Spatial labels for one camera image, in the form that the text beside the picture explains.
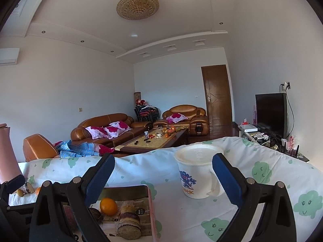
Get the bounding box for wooden coffee table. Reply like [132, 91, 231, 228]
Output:
[114, 127, 188, 155]

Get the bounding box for pink electric kettle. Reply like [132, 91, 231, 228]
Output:
[0, 123, 22, 183]

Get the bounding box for round gold ceiling lamp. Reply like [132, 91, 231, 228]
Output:
[116, 0, 159, 21]

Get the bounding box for white cartoon lidded mug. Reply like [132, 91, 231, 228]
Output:
[174, 144, 224, 199]

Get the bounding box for blue plaid blanket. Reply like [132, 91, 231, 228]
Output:
[54, 140, 114, 159]

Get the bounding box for white set-top box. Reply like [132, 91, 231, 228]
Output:
[238, 124, 258, 133]

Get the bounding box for brown leather armchair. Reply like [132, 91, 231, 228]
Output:
[153, 104, 210, 136]

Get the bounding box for small orange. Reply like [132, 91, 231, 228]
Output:
[100, 198, 118, 216]

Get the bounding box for pink floral pillow right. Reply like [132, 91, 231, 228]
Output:
[104, 121, 131, 139]

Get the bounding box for pink floral pillow left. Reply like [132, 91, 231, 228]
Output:
[85, 126, 111, 139]

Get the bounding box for small tan round fruit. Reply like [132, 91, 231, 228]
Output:
[16, 189, 25, 197]

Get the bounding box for long brown leather sofa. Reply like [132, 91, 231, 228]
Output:
[71, 113, 152, 148]

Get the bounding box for brown wooden door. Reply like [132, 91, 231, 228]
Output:
[201, 65, 232, 127]

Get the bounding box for pink floral armchair pillow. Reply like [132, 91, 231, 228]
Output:
[166, 113, 188, 124]

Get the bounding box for white wall air conditioner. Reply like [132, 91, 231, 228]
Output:
[0, 48, 20, 66]

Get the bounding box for sugarcane chunk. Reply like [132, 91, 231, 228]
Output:
[117, 212, 142, 240]

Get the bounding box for pink rectangular tin box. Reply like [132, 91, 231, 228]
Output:
[63, 184, 160, 242]

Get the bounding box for black television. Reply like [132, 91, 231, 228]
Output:
[255, 93, 288, 138]

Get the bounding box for white green cartoon tablecloth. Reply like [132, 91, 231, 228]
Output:
[8, 136, 323, 242]

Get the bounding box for stacked dark chairs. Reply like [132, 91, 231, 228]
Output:
[134, 105, 160, 123]

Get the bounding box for dark tv stand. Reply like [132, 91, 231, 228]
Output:
[238, 127, 310, 163]

